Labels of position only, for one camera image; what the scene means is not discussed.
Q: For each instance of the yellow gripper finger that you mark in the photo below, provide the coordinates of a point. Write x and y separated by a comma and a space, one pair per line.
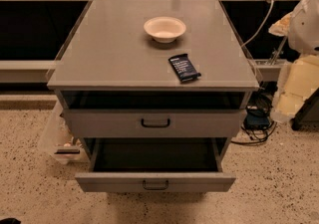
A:
297, 82

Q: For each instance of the grey drawer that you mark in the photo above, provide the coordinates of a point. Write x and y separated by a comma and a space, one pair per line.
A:
155, 165
155, 123

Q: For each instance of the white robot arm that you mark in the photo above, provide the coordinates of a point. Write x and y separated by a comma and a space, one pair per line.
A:
303, 28

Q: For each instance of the grey drawer cabinet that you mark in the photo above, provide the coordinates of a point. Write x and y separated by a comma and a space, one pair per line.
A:
113, 64

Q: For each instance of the grey top drawer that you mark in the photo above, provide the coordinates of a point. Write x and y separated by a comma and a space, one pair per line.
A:
155, 123

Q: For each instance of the dark cabinet at right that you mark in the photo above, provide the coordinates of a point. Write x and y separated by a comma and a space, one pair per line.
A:
309, 113

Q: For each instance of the dark blue snack bar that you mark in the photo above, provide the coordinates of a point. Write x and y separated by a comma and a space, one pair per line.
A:
183, 68

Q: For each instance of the white paper bowl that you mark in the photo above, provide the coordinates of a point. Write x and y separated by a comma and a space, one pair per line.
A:
164, 29

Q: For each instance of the clear plastic bin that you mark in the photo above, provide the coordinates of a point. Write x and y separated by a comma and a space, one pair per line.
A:
57, 141

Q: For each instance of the blue box with cables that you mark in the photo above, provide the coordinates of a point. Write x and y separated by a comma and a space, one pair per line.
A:
258, 125

